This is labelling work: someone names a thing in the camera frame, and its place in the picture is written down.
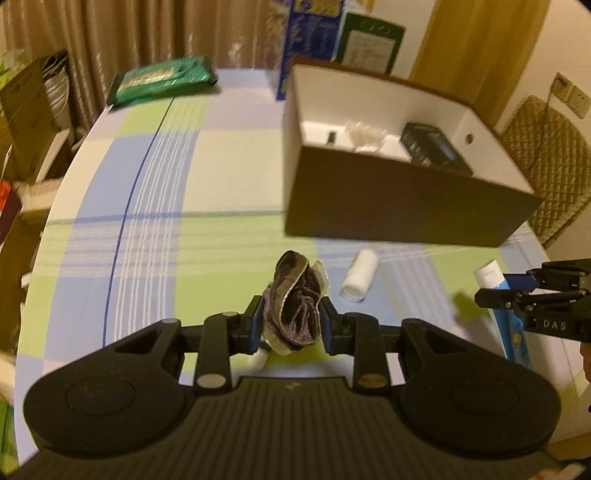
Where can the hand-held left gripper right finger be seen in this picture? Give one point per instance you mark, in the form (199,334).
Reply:
(325,323)

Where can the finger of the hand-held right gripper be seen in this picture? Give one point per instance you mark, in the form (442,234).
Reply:
(519,280)
(491,297)

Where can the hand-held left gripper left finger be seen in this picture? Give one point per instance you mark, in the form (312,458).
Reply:
(258,323)

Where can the brown velvet scrunchie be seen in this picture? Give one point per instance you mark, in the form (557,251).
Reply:
(295,309)

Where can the blue and white tube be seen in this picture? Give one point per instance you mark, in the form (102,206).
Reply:
(512,337)

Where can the brown cardboard box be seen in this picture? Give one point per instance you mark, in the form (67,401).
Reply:
(392,203)

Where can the black shaver box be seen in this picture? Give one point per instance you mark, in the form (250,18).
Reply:
(429,143)

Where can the clear plastic wrapper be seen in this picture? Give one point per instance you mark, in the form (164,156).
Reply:
(367,138)

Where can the desktop with checked tablecloth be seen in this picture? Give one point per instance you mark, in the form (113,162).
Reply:
(184,184)

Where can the white plastic bottle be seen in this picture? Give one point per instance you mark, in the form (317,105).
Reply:
(360,277)

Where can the chair with quilted cushion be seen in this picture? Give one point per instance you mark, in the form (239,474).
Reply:
(554,161)

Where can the yellow curtain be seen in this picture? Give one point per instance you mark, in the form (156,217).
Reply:
(461,46)

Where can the green wet wipes pack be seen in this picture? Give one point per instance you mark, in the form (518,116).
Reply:
(161,78)

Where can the green box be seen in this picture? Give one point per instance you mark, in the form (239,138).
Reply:
(369,41)

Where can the blue carton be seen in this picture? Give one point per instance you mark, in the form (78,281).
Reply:
(309,32)

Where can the stack of white plates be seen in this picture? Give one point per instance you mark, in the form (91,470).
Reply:
(57,92)

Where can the beige curtain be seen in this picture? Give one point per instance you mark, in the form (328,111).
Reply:
(138,32)

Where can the open corrugated cardboard box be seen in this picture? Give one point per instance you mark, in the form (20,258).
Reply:
(27,106)

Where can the wall socket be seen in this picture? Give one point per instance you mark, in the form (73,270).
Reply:
(572,94)

